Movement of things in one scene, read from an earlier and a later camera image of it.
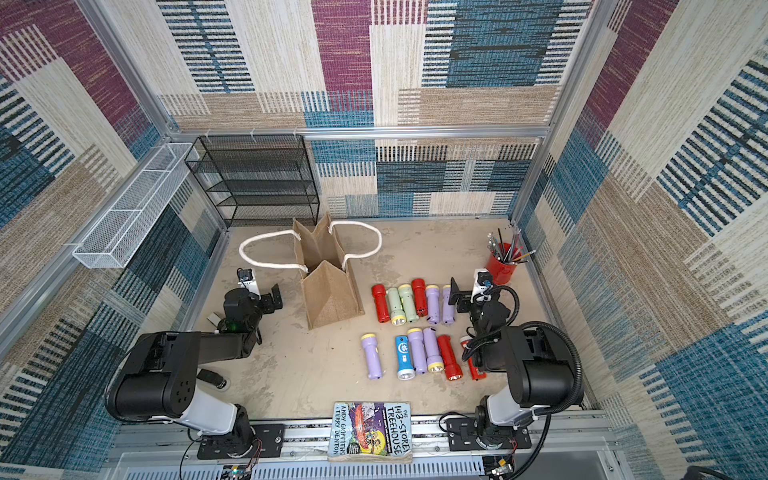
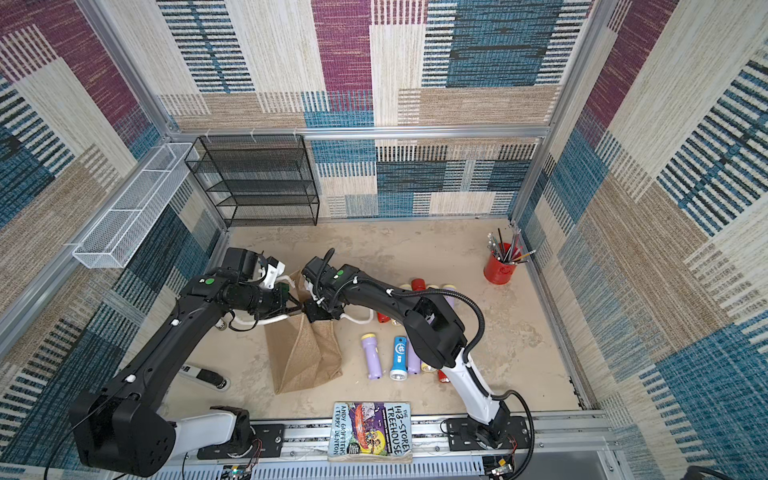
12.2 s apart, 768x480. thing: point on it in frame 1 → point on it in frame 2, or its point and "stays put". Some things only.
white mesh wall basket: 125,220 stays put
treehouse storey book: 371,432 stays put
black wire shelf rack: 257,180 stays put
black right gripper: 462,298 → 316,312
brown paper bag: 329,291 → 302,351
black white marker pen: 212,377 stays put
